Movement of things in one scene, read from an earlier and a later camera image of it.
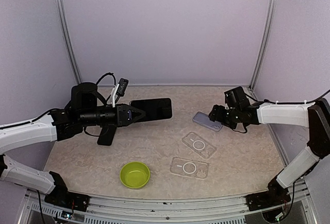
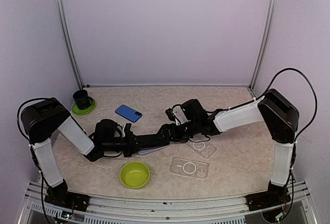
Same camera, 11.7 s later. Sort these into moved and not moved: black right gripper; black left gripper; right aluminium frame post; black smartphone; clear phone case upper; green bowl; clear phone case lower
Moved: black right gripper; black left gripper; black smartphone
Not moved: right aluminium frame post; green bowl; clear phone case lower; clear phone case upper
